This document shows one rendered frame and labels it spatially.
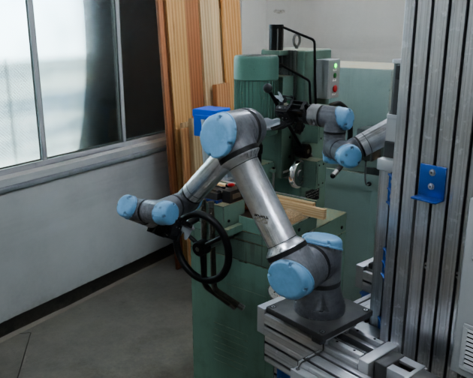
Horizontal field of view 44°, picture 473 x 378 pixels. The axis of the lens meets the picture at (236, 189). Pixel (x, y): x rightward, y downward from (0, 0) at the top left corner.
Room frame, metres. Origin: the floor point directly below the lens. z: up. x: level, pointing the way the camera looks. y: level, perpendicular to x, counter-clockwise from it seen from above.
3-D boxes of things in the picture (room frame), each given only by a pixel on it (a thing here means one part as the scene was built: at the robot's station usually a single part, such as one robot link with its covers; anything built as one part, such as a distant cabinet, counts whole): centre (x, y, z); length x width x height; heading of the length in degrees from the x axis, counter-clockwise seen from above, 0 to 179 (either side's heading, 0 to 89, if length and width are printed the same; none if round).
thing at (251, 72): (2.32, -0.08, 1.35); 0.18 x 0.18 x 0.31
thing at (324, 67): (2.48, -0.39, 1.40); 0.10 x 0.06 x 0.16; 142
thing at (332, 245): (1.54, -0.24, 0.98); 0.13 x 0.12 x 0.14; 145
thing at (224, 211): (2.18, 0.06, 0.92); 0.15 x 0.13 x 0.09; 52
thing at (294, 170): (2.34, -0.26, 1.02); 0.12 x 0.03 x 0.12; 142
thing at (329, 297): (1.55, -0.24, 0.87); 0.15 x 0.15 x 0.10
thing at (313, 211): (2.28, -0.12, 0.92); 0.55 x 0.02 x 0.04; 52
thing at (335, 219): (2.42, -0.15, 0.76); 0.57 x 0.45 x 0.09; 142
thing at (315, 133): (2.39, -0.33, 1.23); 0.09 x 0.08 x 0.15; 142
